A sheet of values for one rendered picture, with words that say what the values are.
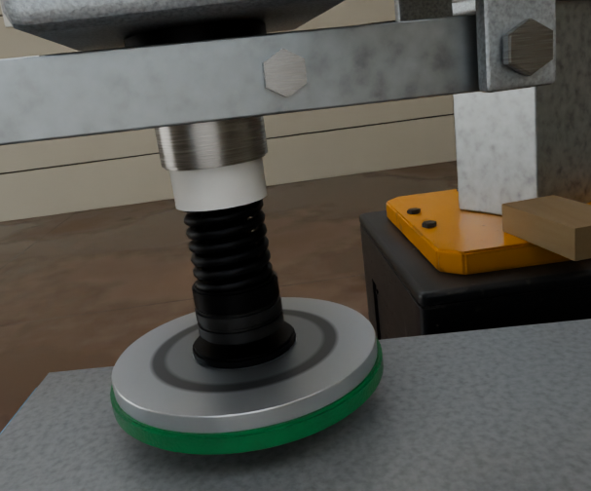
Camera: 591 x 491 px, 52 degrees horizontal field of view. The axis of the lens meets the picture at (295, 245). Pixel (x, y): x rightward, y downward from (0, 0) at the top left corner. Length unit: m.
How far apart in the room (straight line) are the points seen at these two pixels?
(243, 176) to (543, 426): 0.28
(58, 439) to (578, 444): 0.40
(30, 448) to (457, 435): 0.33
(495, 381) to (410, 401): 0.08
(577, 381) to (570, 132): 0.74
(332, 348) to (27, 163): 6.48
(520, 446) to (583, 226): 0.54
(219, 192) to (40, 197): 6.49
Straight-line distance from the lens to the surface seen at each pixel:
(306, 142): 6.49
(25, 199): 6.96
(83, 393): 0.62
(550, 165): 1.19
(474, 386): 0.53
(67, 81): 0.41
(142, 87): 0.40
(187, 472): 0.47
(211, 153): 0.42
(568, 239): 0.96
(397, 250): 1.18
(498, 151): 1.20
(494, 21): 0.42
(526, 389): 0.53
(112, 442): 0.53
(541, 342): 0.61
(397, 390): 0.53
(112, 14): 0.36
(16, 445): 0.57
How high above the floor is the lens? 1.08
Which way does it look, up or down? 15 degrees down
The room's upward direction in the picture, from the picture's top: 7 degrees counter-clockwise
